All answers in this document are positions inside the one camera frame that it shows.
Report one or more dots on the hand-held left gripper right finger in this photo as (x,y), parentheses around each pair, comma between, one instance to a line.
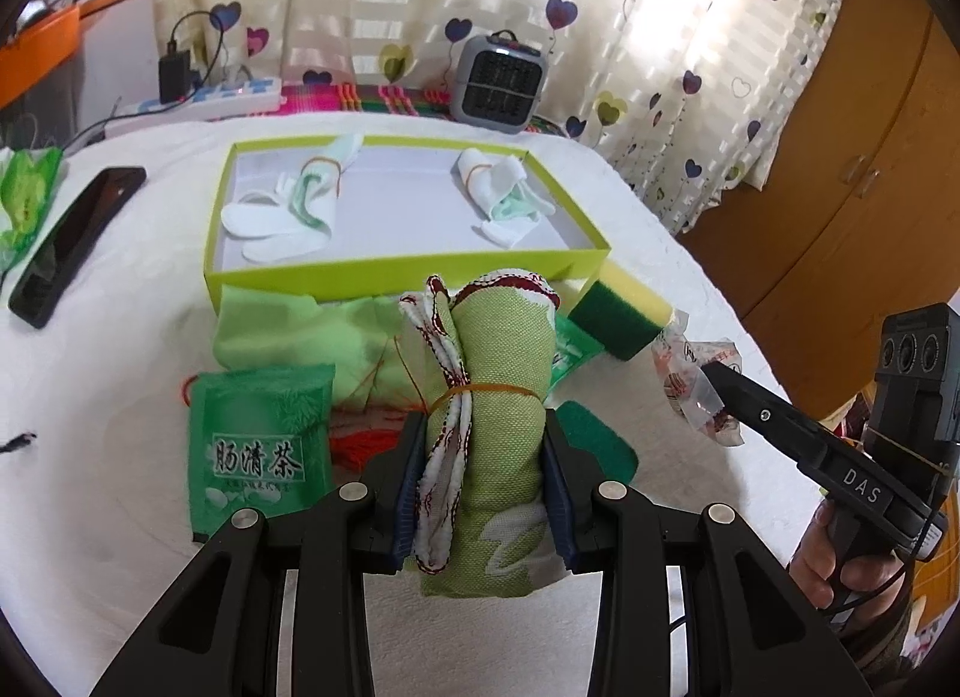
(559,502)

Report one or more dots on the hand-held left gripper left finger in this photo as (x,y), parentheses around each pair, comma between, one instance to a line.
(405,494)

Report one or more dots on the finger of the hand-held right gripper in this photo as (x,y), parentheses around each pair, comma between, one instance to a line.
(765,416)

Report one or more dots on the red tassel knot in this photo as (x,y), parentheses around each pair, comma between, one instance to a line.
(360,446)

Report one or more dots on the yellow green sponge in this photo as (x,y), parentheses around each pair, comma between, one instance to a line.
(622,307)
(600,442)

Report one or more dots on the clear red-printed snack packet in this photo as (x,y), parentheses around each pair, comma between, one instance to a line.
(690,382)

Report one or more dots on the green patterned cloth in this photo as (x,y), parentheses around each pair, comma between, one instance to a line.
(495,442)

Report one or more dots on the green tea packet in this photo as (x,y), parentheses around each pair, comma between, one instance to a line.
(255,442)
(574,356)

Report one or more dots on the light green cloth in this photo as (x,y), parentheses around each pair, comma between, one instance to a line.
(300,337)

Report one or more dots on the lime green box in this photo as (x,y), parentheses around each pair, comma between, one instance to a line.
(405,277)

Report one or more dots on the person's right forearm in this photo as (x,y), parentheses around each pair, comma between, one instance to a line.
(885,637)

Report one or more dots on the person's right hand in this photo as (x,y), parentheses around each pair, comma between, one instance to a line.
(814,562)

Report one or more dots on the wooden cabinet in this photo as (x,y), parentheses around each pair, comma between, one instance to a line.
(862,180)

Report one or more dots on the white cloth bundle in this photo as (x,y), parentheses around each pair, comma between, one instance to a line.
(277,224)
(495,195)

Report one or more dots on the plaid cloth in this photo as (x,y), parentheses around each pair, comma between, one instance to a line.
(390,97)

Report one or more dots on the black phone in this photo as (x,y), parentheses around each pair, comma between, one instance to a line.
(67,247)

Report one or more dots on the grey mini heater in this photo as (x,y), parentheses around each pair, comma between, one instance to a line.
(495,82)

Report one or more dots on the white power strip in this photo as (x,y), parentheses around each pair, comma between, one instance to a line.
(225,97)

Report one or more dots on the black charger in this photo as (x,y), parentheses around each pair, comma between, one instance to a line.
(174,75)

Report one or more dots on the green tissue packet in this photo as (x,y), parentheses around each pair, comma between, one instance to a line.
(26,195)

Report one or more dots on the orange tray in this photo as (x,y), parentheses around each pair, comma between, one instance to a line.
(45,45)

